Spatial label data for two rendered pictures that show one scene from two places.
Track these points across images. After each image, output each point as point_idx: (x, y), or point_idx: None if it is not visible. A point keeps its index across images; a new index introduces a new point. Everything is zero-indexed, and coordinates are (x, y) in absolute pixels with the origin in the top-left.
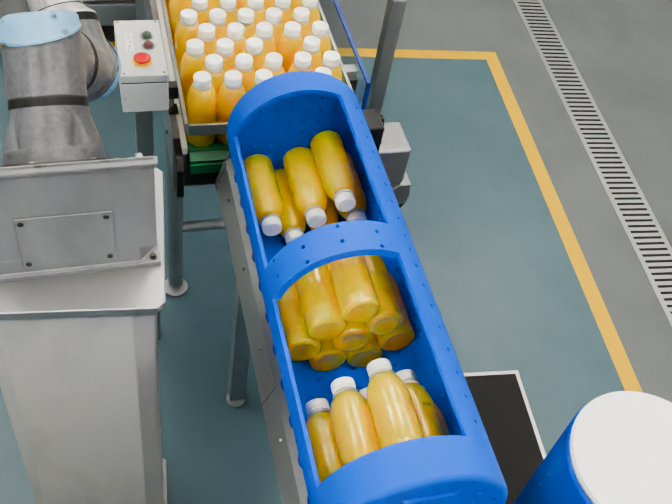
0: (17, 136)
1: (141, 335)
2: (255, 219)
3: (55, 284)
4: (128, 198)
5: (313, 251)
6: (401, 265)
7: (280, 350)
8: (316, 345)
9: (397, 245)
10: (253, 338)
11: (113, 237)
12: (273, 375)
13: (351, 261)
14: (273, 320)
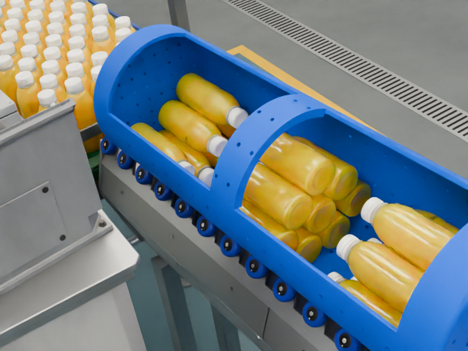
0: None
1: (125, 313)
2: (172, 160)
3: (21, 292)
4: (59, 159)
5: (251, 141)
6: (335, 116)
7: (271, 246)
8: (294, 235)
9: (320, 104)
10: (218, 286)
11: (59, 213)
12: (261, 299)
13: (285, 141)
14: (246, 227)
